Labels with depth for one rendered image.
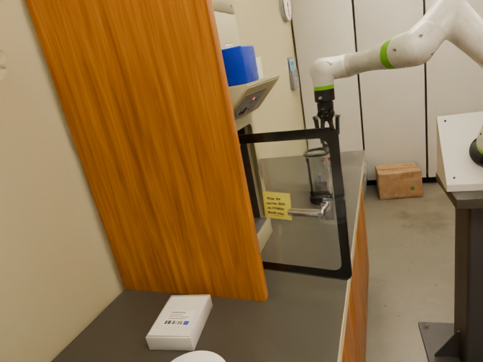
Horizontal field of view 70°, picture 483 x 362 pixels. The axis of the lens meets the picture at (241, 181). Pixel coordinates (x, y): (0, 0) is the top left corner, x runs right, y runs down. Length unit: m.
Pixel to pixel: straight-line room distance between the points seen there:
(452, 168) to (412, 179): 2.22
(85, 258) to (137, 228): 0.19
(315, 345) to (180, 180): 0.51
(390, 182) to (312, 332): 3.01
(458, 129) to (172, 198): 1.22
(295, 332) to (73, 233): 0.67
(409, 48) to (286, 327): 0.97
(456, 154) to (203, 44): 1.16
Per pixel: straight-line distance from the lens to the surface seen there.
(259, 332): 0.91
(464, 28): 1.46
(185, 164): 0.88
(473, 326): 1.93
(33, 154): 1.05
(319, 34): 3.95
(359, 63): 1.59
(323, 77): 1.64
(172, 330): 0.93
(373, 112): 3.97
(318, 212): 0.81
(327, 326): 0.90
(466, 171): 1.60
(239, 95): 0.86
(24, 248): 1.03
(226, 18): 1.12
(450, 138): 1.66
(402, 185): 3.81
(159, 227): 1.01
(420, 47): 1.35
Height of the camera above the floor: 1.55
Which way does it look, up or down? 18 degrees down
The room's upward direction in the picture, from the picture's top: 11 degrees counter-clockwise
